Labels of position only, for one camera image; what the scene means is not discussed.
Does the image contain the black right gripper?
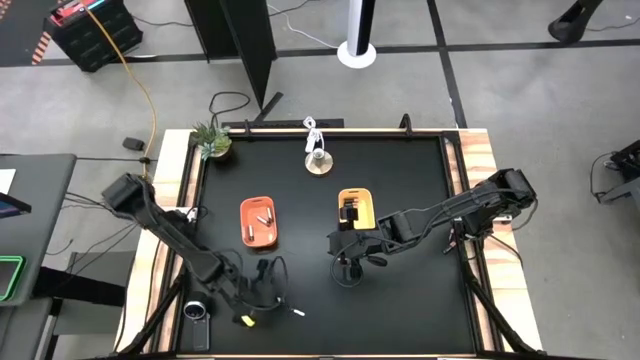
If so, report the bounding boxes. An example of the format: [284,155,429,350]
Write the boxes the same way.
[327,207,389,266]

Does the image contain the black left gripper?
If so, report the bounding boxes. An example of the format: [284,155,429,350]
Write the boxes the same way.
[232,259,294,321]

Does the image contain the yellow plastic tray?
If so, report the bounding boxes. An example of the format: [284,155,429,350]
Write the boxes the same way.
[337,187,376,232]

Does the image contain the round wooden stand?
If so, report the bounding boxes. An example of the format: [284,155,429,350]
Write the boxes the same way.
[304,147,335,177]

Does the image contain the orange plastic tray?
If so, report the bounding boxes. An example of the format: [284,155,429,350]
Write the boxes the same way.
[239,195,279,250]

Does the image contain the potted succulent plant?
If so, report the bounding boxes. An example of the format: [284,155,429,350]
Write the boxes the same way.
[189,121,234,162]

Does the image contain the white pole with round base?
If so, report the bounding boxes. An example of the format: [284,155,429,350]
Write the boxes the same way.
[336,0,378,70]

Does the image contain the black divider panel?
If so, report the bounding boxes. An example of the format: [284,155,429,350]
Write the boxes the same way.
[183,0,285,124]

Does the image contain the grey desk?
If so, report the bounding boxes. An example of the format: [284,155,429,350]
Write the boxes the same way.
[0,152,79,307]

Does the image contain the green-framed tablet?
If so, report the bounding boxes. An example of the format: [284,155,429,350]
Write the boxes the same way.
[0,254,27,303]

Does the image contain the dark laptop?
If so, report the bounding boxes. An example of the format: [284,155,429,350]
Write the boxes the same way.
[0,192,33,220]

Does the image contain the black stand foot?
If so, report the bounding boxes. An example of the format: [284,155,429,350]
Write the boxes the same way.
[547,0,605,45]

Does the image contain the black storage crate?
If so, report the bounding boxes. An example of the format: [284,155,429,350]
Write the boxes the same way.
[47,0,145,74]

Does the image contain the red items on crate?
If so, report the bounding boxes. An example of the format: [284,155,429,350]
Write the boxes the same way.
[49,0,107,27]

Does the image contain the black mat with striped edge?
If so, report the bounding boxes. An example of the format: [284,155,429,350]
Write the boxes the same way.
[0,0,64,68]

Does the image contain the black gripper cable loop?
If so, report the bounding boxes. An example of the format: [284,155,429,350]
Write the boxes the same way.
[329,248,365,289]

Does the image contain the white cable bundle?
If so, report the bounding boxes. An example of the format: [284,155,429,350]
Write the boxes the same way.
[302,115,324,154]

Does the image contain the black table-level camera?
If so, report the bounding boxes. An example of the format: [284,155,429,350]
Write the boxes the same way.
[182,298,210,322]

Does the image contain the black floor cable loop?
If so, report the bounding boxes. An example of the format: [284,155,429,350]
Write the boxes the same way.
[207,90,252,129]

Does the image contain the white floor cable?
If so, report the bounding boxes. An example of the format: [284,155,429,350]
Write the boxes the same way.
[266,2,341,50]

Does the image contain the yellow floor cable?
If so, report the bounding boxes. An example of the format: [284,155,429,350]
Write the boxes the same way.
[82,3,159,181]

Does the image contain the black equipment with cables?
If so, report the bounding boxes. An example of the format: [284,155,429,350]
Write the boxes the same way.
[589,138,640,205]

